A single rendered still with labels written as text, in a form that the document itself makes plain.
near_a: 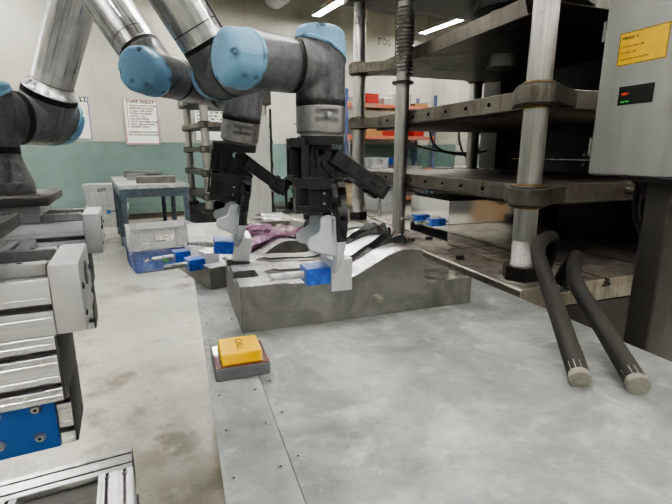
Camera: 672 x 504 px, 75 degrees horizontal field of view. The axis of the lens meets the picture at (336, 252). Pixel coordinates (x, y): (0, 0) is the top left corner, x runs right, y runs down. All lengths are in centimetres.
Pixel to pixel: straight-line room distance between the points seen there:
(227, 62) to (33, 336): 41
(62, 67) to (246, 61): 66
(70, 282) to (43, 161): 757
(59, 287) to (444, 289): 70
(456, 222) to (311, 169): 100
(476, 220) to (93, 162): 713
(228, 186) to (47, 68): 50
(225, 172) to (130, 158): 727
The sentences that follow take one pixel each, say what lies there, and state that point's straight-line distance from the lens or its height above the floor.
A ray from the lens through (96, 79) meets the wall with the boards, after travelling 823.
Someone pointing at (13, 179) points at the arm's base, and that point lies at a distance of 115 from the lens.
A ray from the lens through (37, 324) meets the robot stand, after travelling 65.
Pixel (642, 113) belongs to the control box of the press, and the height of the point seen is 121.
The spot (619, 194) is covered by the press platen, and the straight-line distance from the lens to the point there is 155.
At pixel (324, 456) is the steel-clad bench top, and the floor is 80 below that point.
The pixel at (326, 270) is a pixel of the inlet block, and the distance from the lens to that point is 70.
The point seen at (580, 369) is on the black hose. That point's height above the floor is 83.
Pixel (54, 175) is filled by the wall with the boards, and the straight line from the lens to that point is 818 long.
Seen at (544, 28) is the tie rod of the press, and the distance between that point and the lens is 125.
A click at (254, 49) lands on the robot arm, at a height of 125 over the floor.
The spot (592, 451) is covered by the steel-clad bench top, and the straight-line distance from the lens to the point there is 61.
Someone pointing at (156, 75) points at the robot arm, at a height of 125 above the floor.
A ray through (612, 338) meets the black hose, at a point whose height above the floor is 84.
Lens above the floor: 113
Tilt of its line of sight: 13 degrees down
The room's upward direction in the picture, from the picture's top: straight up
